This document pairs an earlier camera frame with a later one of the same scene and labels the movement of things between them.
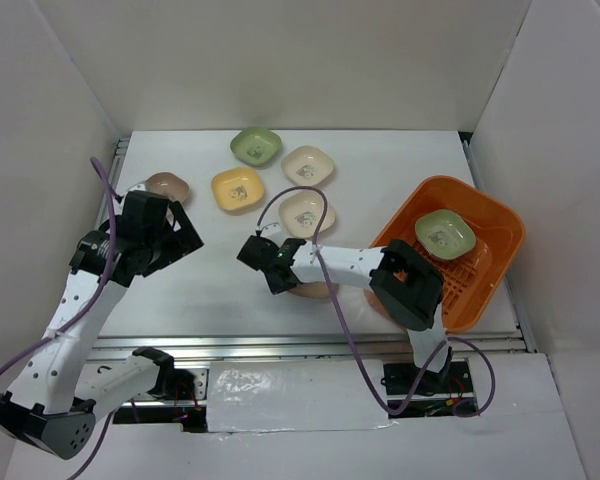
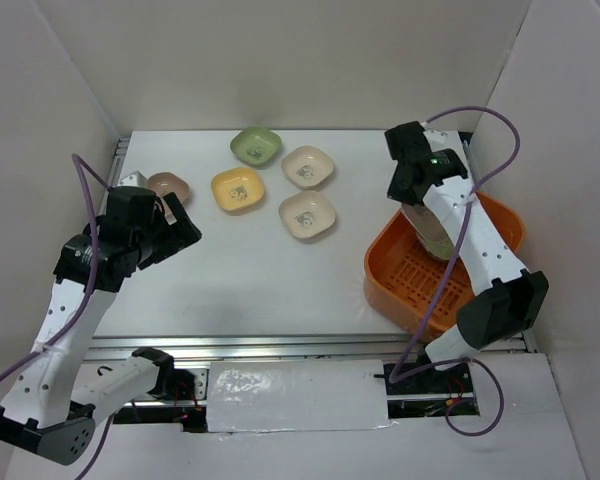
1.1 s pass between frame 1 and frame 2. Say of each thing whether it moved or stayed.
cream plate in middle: stayed
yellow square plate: stayed
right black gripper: moved
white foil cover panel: stayed
